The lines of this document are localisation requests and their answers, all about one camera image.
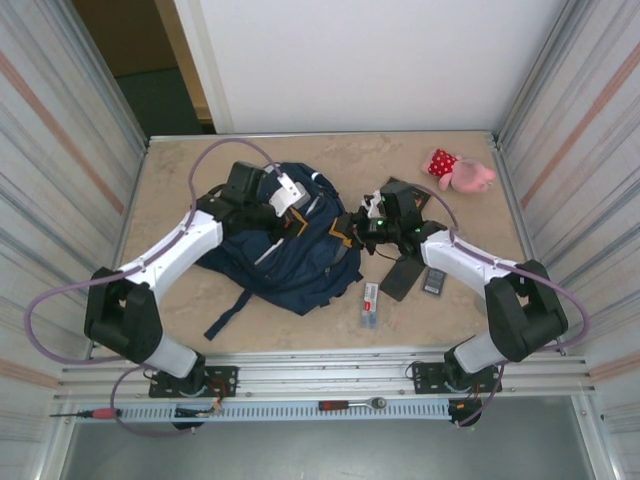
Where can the thin aluminium table edge rail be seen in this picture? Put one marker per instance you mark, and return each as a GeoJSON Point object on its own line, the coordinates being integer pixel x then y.
{"type": "Point", "coordinates": [320, 135]}

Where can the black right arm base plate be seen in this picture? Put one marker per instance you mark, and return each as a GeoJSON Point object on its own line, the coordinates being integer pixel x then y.
{"type": "Point", "coordinates": [427, 377]}

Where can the black book with orange print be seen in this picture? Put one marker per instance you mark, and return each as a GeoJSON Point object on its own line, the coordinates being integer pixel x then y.
{"type": "Point", "coordinates": [424, 199]}

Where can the clear pack with red label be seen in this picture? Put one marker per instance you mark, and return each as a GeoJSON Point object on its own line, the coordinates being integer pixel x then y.
{"type": "Point", "coordinates": [369, 306]}

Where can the aluminium frame rail with grooves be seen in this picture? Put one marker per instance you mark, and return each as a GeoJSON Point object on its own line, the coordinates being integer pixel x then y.
{"type": "Point", "coordinates": [325, 372]}

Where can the pink plush toy red dress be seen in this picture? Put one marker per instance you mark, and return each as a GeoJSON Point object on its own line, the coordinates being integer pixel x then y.
{"type": "Point", "coordinates": [460, 172]}

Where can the navy blue backpack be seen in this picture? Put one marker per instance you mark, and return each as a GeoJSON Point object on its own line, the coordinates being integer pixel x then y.
{"type": "Point", "coordinates": [295, 270]}

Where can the plain black book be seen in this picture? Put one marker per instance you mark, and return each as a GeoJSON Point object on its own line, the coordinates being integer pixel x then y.
{"type": "Point", "coordinates": [400, 280]}

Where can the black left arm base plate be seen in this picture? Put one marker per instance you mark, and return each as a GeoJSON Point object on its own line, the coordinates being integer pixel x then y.
{"type": "Point", "coordinates": [222, 382]}

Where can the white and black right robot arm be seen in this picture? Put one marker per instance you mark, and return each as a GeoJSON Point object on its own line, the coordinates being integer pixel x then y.
{"type": "Point", "coordinates": [450, 257]}

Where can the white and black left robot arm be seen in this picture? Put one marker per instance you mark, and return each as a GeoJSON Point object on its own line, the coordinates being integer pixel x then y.
{"type": "Point", "coordinates": [165, 257]}

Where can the small dark calculator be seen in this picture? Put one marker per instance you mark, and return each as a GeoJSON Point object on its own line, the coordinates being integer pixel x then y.
{"type": "Point", "coordinates": [433, 283]}

